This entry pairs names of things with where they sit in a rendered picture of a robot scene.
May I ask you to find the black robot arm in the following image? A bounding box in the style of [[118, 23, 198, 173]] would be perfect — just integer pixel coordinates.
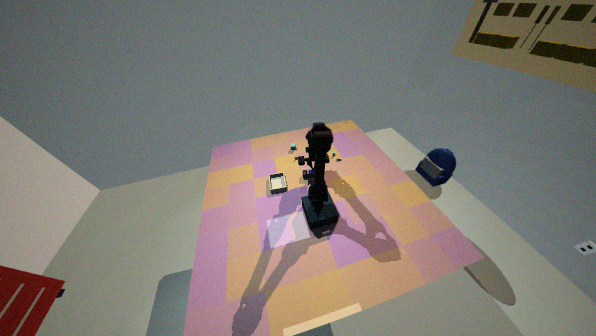
[[305, 122, 333, 211]]

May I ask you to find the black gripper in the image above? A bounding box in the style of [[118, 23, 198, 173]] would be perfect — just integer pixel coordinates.
[[298, 152, 330, 170]]

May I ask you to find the cream rectangular tray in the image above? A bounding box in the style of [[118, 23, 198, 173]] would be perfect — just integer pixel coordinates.
[[269, 172, 287, 193]]

